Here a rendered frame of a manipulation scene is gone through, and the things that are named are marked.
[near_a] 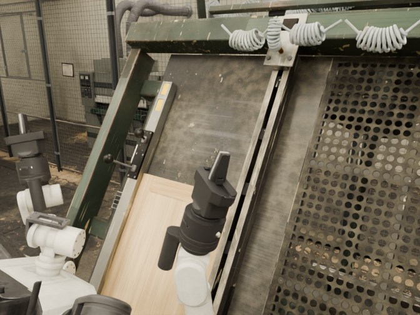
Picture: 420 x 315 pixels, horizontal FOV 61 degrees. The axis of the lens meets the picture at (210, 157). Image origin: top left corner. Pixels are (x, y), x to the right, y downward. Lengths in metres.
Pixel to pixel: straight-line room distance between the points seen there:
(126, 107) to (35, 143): 0.58
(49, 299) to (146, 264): 0.57
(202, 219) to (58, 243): 0.34
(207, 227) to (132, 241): 0.70
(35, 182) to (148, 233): 0.44
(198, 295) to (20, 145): 0.70
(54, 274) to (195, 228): 0.36
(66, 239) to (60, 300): 0.13
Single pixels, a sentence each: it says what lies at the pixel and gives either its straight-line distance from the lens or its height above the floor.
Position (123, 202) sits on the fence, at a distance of 1.42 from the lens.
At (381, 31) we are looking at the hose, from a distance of 1.05.
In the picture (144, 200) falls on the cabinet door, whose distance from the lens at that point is 1.38.
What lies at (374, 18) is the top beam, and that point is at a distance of 1.21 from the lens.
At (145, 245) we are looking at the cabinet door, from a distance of 1.34.
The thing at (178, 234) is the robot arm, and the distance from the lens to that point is 0.76.
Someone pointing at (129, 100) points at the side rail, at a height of 1.61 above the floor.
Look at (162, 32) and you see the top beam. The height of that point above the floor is 1.89.
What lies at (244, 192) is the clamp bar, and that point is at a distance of 1.11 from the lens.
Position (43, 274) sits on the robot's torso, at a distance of 0.92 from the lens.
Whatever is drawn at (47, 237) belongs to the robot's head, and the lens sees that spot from 0.90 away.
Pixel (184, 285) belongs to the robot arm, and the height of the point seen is 1.37.
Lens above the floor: 1.84
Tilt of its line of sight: 17 degrees down
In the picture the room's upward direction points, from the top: straight up
